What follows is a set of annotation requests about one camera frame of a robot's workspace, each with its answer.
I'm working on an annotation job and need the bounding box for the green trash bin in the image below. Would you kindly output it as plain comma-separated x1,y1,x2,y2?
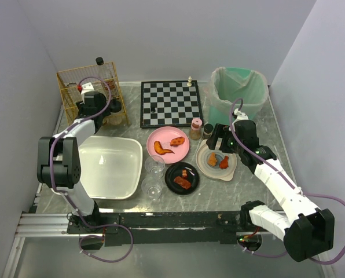
209,67,268,125

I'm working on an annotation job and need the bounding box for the clear plastic cup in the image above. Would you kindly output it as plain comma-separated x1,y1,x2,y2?
141,176,163,200
145,156,165,178

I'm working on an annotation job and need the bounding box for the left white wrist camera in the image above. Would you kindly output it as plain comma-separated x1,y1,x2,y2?
77,82,94,94

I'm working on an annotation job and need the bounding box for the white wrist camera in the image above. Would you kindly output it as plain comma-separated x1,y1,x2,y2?
232,109,248,123
77,82,94,94

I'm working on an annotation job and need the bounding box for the orange nugget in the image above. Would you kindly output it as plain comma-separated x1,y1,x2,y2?
208,152,218,167

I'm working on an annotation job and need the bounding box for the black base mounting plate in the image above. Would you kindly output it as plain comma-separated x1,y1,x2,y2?
67,211,256,247

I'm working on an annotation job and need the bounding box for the red chicken piece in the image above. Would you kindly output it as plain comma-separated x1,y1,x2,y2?
219,156,229,169

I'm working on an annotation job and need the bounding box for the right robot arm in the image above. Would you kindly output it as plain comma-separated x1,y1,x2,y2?
206,120,335,262

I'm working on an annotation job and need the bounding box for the black white chessboard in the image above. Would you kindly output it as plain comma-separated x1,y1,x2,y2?
140,80,203,129

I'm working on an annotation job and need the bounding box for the black cap pepper shaker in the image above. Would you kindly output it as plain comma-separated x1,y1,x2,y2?
203,123,214,140

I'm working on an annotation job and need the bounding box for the white chess piece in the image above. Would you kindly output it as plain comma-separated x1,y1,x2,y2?
187,76,192,87

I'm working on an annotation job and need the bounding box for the aluminium rail frame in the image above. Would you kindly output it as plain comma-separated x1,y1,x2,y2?
3,214,335,277

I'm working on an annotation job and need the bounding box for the chicken wing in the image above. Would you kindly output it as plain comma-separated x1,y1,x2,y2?
153,141,174,155

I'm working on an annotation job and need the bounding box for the clear plastic cup lower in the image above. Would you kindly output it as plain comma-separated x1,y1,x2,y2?
141,176,163,200

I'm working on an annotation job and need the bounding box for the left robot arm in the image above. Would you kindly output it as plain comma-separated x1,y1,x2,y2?
37,91,109,229

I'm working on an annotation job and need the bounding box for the pink plate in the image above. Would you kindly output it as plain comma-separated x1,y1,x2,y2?
146,127,190,164

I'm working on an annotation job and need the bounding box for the white plastic tub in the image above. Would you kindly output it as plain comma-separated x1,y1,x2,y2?
79,136,143,200

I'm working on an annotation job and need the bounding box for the clear bin liner bag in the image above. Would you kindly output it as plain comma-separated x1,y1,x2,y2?
204,67,269,118

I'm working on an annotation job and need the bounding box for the beige blue ceramic plate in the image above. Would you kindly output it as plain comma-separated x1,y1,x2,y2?
196,140,237,181

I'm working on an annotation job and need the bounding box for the pink lid seasoning jar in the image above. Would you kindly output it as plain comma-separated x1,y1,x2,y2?
189,118,203,140

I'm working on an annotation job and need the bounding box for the red meat slab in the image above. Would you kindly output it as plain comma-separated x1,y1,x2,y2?
174,176,192,190

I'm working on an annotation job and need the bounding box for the orange fried food piece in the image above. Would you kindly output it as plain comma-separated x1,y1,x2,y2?
170,137,185,147

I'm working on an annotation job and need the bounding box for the clear plastic cup upper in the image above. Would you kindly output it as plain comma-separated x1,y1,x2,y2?
145,156,165,178

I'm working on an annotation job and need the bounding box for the clear bottle red label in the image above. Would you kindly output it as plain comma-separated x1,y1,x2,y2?
96,57,117,97

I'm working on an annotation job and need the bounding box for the black lid spice jar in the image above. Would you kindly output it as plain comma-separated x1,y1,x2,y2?
106,98,122,125

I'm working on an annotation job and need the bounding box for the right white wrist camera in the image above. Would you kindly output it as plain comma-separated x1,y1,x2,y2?
232,109,248,123

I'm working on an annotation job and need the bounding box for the yellow wire rack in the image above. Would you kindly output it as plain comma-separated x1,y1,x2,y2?
56,61,130,125

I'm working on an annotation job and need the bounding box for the black round plate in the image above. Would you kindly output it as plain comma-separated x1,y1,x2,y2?
164,162,200,195

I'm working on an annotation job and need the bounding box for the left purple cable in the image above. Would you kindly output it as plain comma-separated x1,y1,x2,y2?
49,76,134,264

